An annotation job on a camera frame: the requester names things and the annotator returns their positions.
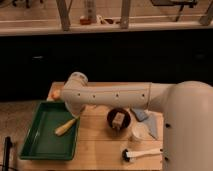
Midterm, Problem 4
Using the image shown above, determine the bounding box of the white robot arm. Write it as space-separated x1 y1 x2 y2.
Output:
60 72 213 171

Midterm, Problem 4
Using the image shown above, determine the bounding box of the red object on shelf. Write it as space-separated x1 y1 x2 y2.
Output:
79 16 92 25

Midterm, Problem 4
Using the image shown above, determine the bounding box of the yellow round fruit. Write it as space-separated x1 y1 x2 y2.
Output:
51 89 61 101

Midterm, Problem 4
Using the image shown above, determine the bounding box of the white bottle on shelf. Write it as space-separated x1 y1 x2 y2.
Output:
84 0 97 23

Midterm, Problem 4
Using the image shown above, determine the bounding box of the grey cloth piece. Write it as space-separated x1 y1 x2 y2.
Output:
144 114 159 140

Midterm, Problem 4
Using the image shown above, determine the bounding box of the green plastic tray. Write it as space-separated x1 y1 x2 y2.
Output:
20 101 79 161

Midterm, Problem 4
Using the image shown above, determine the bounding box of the white handled black brush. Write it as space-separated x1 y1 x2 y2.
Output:
122 148 162 162

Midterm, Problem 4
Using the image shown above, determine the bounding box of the black bowl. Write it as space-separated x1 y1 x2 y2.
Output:
107 108 131 131

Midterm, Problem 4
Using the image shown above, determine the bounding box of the clear plastic cup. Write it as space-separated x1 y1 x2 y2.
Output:
131 123 148 142

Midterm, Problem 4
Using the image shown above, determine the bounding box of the blue sponge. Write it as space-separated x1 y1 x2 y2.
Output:
131 108 148 122

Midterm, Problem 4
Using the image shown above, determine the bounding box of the black stand at left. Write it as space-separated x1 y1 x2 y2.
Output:
2 136 12 171

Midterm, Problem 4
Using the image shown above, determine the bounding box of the beige block in bowl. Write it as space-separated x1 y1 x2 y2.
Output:
112 112 125 130

